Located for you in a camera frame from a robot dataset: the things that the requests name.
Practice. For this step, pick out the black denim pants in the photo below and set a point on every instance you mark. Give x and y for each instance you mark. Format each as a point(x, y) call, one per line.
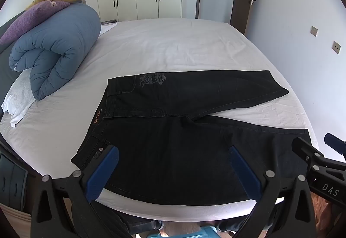
point(167, 146)

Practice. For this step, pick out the purple pillow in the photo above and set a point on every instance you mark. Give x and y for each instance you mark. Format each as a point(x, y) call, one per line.
point(29, 17)

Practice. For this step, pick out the crumpled white cloth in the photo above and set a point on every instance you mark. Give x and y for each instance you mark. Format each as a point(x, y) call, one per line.
point(19, 103)

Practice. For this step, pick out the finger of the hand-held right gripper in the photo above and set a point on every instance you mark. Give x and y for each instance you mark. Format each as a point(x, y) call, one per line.
point(335, 142)
point(302, 147)

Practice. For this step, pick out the bed with white sheet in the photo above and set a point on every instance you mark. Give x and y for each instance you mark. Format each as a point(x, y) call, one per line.
point(175, 43)

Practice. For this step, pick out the square wall socket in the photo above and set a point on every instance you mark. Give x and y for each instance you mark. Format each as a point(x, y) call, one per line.
point(336, 47)
point(314, 31)

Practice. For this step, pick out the flat white cloth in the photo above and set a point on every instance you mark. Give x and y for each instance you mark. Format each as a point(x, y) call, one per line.
point(106, 28)

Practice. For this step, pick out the dark bedside cabinet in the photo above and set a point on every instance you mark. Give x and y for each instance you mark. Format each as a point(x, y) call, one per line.
point(12, 181)

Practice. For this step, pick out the dark grey headboard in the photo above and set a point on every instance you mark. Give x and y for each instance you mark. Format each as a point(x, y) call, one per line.
point(4, 73)

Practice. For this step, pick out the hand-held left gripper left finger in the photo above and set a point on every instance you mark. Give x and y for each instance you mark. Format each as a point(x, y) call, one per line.
point(104, 170)

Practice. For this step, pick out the rolled blue duvet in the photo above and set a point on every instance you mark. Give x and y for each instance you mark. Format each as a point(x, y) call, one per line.
point(59, 43)

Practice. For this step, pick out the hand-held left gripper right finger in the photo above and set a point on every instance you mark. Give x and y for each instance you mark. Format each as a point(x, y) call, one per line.
point(243, 170)

